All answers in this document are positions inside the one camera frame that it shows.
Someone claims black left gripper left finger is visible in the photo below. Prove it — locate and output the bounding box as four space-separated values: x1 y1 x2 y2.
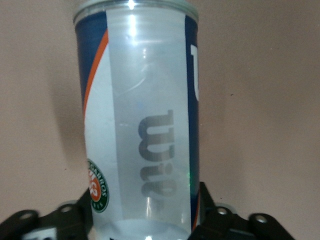
0 189 97 240

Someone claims clear Wilson tennis ball can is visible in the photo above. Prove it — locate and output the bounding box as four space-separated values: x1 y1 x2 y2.
73 0 201 240

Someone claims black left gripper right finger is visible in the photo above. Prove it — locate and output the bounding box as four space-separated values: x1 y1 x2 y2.
191 181 301 240

